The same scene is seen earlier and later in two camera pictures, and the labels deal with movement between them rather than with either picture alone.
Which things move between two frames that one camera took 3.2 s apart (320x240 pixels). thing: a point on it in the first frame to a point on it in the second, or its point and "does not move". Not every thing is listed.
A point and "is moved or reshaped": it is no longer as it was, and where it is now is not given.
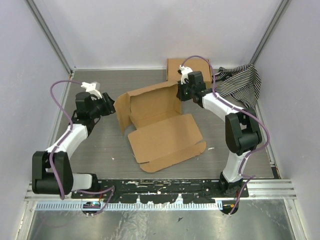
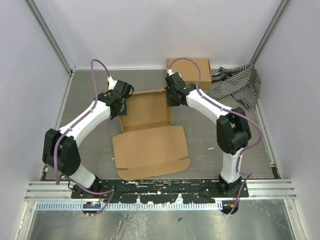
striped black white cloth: [243, 82] does not move
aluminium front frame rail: [276, 188] does not move
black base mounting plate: [161, 191] does not move
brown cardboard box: [159, 135] is moved or reshaped
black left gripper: [109, 107] to [123, 113]
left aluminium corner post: [41, 13] does not move
